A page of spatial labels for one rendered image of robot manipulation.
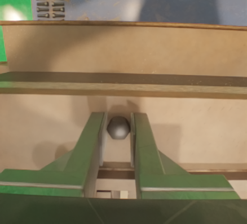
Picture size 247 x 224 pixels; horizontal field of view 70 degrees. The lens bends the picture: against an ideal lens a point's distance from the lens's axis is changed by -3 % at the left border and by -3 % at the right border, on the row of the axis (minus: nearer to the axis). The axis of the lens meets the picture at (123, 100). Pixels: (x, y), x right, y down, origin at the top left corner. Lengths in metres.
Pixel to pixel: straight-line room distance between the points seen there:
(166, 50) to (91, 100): 0.17
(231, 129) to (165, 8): 0.77
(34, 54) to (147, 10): 0.66
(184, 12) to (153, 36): 0.65
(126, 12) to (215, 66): 0.63
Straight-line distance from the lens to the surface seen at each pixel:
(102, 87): 0.19
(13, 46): 0.33
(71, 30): 0.30
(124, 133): 0.16
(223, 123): 0.19
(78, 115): 0.17
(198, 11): 0.95
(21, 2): 1.75
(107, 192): 0.19
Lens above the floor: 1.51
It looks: 73 degrees down
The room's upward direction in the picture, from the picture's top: 178 degrees counter-clockwise
